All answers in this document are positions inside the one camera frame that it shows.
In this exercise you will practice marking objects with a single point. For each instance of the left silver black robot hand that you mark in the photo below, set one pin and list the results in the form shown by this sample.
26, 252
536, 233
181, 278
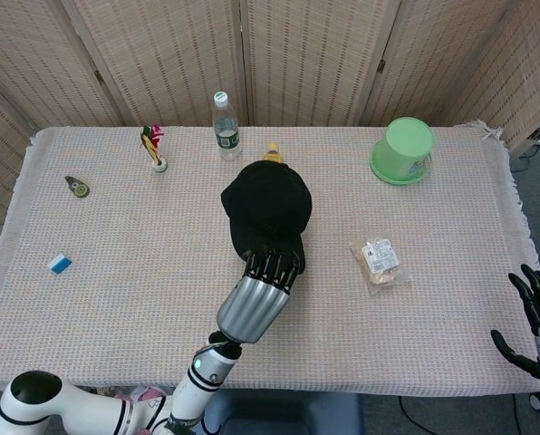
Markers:
254, 308

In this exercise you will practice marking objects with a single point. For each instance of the black baseball cap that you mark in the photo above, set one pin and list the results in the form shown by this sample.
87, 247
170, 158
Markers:
267, 204

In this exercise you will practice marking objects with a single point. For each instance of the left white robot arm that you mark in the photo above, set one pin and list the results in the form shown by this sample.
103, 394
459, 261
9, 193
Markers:
93, 410

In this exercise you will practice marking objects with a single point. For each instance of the blue grey chair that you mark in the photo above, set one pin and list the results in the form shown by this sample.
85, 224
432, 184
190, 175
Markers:
297, 412

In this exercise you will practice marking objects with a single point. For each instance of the beige woven tablecloth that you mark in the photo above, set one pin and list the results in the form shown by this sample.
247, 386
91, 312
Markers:
365, 335

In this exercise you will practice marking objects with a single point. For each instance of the pink plastic bag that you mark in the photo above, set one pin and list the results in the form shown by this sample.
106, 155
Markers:
150, 393

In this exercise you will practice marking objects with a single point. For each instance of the clear snack packet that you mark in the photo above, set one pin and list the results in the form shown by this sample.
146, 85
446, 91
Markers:
381, 263

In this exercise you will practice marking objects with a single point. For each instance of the clear plastic water bottle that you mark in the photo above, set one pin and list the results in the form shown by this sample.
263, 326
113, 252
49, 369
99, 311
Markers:
227, 131

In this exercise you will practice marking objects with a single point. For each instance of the colourful feather shuttlecock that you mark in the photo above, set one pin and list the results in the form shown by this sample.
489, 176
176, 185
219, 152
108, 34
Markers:
153, 147

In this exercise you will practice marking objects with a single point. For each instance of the blue white eraser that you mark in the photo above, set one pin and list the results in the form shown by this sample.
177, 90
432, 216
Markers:
60, 263

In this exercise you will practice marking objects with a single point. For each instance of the green plastic bucket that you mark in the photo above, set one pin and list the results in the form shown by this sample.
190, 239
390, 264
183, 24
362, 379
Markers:
403, 149

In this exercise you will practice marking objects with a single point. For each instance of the bamboo folding screen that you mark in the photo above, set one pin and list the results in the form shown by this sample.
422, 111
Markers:
170, 59

